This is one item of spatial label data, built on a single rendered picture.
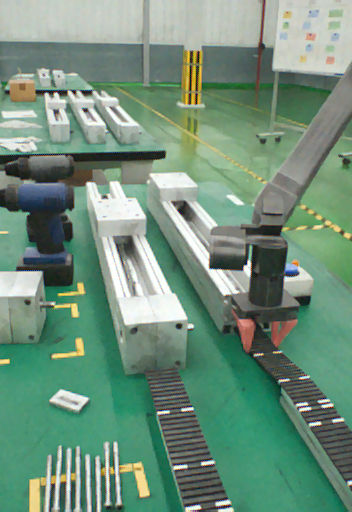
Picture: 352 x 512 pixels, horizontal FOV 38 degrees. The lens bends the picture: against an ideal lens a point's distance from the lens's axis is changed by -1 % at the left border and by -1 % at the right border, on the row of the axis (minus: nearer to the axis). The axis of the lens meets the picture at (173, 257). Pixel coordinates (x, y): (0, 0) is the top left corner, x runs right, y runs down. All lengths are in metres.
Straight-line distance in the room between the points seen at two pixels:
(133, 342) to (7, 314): 0.24
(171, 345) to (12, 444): 0.28
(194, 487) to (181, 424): 0.11
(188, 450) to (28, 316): 0.39
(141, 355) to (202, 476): 0.26
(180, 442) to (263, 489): 0.12
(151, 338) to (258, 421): 0.21
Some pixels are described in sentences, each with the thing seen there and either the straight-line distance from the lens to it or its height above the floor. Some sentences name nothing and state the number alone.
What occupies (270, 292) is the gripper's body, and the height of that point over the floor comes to 0.91.
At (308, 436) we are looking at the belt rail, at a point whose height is 0.79.
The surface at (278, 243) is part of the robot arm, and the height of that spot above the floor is 0.99.
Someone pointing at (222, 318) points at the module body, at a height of 0.81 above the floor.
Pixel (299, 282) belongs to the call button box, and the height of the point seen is 0.83.
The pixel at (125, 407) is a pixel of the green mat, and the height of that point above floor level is 0.78.
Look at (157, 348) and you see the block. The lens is 0.84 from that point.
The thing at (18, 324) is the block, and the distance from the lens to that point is 0.94.
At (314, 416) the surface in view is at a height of 0.81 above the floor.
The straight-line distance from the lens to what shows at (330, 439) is 0.73.
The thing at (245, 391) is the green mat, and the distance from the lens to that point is 0.84.
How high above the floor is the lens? 1.28
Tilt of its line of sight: 23 degrees down
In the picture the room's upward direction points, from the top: 2 degrees clockwise
